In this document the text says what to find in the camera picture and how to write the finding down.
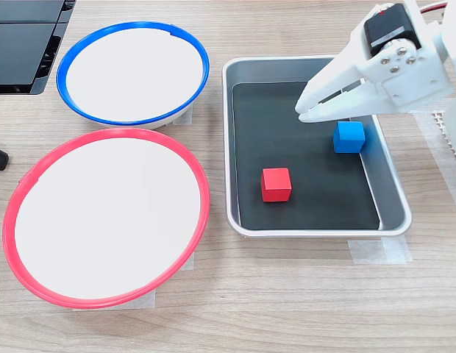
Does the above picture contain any black glossy panel device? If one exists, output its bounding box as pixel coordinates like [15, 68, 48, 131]
[0, 0, 77, 96]

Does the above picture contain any white perforated mat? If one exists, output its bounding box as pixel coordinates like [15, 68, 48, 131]
[432, 109, 456, 172]

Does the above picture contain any silver metal tray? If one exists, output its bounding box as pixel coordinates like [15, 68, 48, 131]
[222, 57, 413, 237]

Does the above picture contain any white dish red rim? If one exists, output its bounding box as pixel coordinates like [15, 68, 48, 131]
[2, 127, 211, 309]

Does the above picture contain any white dish blue rim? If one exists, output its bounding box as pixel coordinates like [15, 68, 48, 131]
[56, 21, 210, 129]

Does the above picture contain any black tray liner mat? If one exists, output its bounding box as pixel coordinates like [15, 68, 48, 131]
[231, 82, 382, 232]

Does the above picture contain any blue cube block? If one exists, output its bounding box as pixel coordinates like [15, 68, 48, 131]
[332, 120, 366, 154]

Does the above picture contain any red and white servo cable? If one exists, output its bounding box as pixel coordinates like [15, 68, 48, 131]
[420, 1, 449, 15]

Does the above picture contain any clear adhesive tape strip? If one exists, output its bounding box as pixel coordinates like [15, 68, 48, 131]
[179, 252, 196, 272]
[411, 109, 456, 215]
[171, 104, 194, 126]
[72, 288, 157, 312]
[347, 236, 413, 265]

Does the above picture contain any red cube block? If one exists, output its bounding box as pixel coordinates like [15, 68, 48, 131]
[260, 167, 293, 203]

